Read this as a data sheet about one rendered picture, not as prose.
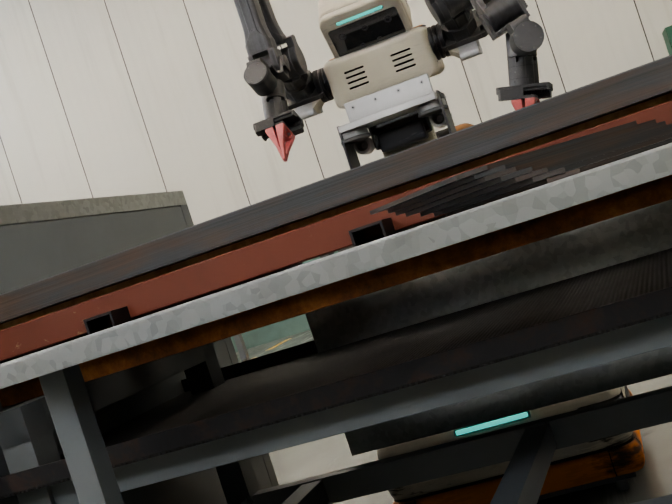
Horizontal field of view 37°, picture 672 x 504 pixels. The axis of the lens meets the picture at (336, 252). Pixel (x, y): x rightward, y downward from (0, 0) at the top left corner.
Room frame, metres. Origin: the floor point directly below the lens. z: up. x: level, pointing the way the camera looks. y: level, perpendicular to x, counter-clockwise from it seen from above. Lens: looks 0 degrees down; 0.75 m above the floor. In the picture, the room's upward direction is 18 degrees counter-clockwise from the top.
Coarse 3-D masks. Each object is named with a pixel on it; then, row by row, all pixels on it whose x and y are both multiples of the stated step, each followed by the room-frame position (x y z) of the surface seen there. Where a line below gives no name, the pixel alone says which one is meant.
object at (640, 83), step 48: (576, 96) 1.32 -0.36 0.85; (624, 96) 1.30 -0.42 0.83; (432, 144) 1.38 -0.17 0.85; (480, 144) 1.36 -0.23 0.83; (288, 192) 1.45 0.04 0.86; (336, 192) 1.43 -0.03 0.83; (192, 240) 1.50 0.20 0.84; (240, 240) 1.51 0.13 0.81; (48, 288) 1.59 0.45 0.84; (96, 288) 1.56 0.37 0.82
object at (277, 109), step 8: (264, 104) 2.27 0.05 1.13; (272, 104) 2.26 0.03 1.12; (280, 104) 2.26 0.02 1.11; (264, 112) 2.27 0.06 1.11; (272, 112) 2.25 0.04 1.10; (280, 112) 2.25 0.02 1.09; (288, 112) 2.23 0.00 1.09; (264, 120) 2.25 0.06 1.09; (280, 120) 2.24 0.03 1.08; (288, 120) 2.26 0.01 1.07; (296, 120) 2.26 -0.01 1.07; (264, 136) 2.29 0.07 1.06
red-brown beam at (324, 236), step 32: (576, 128) 1.35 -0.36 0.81; (608, 128) 1.31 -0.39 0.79; (480, 160) 1.39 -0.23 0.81; (384, 192) 1.44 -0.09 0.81; (288, 224) 1.49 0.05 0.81; (320, 224) 1.44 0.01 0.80; (352, 224) 1.43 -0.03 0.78; (224, 256) 1.49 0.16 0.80; (256, 256) 1.48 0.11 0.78; (288, 256) 1.46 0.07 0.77; (128, 288) 1.55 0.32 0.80; (160, 288) 1.53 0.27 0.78; (192, 288) 1.51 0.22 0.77; (32, 320) 1.60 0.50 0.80; (64, 320) 1.59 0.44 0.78; (0, 352) 1.63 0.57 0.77
